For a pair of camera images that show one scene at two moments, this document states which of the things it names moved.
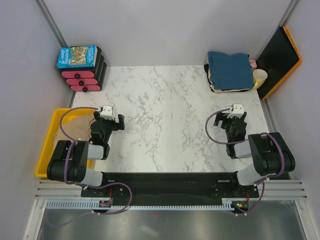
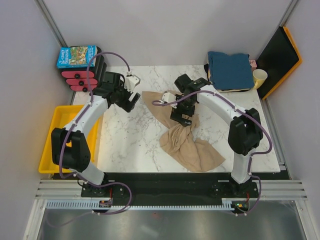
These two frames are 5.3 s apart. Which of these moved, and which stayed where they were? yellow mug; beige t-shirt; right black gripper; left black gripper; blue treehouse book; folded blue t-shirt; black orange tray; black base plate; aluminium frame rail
Moved: right black gripper; beige t-shirt; left black gripper
Stayed: black orange tray; folded blue t-shirt; blue treehouse book; black base plate; yellow mug; aluminium frame rail
